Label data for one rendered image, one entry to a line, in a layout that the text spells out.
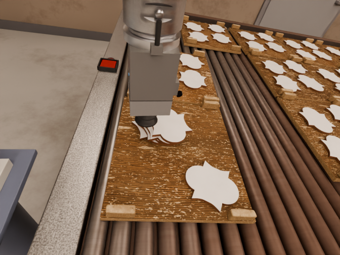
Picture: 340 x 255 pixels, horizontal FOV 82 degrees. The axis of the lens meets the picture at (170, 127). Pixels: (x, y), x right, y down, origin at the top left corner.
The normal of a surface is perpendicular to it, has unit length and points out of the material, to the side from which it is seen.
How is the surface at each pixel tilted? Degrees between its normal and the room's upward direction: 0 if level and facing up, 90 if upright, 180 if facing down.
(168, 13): 89
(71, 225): 0
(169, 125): 0
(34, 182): 0
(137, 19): 91
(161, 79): 89
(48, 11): 90
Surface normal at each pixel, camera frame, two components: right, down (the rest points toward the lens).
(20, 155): 0.18, -0.69
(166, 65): 0.18, 0.72
